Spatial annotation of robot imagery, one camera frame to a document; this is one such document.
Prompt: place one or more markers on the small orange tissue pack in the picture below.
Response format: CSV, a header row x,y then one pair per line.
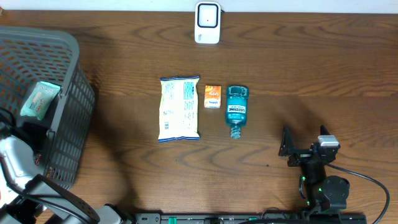
x,y
212,97

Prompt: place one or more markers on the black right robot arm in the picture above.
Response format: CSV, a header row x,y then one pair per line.
x,y
323,193

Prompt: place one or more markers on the teal wet wipes pack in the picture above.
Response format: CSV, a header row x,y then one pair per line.
x,y
39,100

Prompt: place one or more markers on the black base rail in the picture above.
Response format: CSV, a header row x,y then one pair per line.
x,y
272,217

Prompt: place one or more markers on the dark grey plastic basket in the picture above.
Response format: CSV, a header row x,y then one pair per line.
x,y
29,56

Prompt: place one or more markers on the cream snack bag blue edges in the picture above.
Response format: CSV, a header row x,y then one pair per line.
x,y
178,110

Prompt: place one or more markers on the teal mouthwash bottle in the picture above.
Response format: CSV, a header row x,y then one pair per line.
x,y
236,109

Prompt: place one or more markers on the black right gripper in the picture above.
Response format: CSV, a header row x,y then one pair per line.
x,y
287,148

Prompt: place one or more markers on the white barcode scanner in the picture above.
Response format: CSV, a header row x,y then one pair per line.
x,y
207,23

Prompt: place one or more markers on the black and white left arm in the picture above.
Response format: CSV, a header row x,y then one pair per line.
x,y
26,192

